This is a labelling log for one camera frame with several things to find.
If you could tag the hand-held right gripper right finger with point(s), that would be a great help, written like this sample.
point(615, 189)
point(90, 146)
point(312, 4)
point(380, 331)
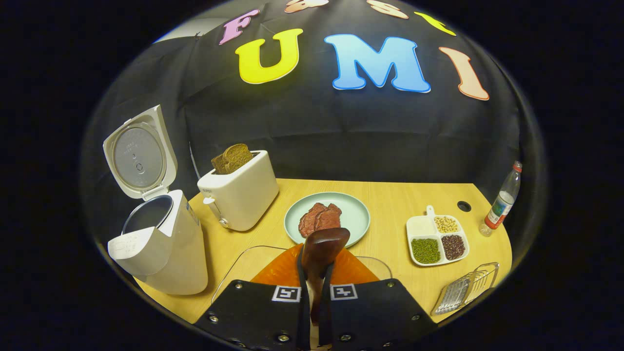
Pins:
point(375, 314)

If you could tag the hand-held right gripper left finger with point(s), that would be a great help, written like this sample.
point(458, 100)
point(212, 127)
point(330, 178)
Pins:
point(253, 312)

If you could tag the dark wooden spoon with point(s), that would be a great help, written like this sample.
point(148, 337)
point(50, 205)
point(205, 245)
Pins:
point(321, 248)

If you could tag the white rice cooker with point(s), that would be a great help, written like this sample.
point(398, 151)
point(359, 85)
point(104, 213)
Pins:
point(180, 263)

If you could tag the clear chopstick holder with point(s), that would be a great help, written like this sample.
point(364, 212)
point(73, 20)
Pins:
point(463, 290)

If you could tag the pile of green mung beans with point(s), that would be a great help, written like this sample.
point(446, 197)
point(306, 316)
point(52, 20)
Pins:
point(425, 250)

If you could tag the pale green plate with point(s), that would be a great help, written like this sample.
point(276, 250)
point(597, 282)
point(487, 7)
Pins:
point(353, 214)

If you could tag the white divided dish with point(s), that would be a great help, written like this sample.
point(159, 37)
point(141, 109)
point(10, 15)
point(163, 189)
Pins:
point(438, 234)

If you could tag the pile of red beans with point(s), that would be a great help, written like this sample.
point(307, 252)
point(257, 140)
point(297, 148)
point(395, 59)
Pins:
point(453, 247)

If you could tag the red meat slices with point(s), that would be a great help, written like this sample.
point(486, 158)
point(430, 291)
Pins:
point(319, 218)

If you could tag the white toaster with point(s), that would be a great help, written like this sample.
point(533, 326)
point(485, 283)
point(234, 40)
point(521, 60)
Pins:
point(243, 200)

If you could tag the pile of soybeans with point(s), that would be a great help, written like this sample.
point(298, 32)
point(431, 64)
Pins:
point(446, 224)

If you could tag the brown bread slices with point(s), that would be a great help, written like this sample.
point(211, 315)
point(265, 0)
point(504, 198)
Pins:
point(233, 158)

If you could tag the clear plastic water bottle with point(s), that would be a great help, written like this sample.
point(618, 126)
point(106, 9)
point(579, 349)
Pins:
point(502, 202)

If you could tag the black backdrop cloth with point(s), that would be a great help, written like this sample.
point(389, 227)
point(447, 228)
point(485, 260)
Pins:
point(317, 126)

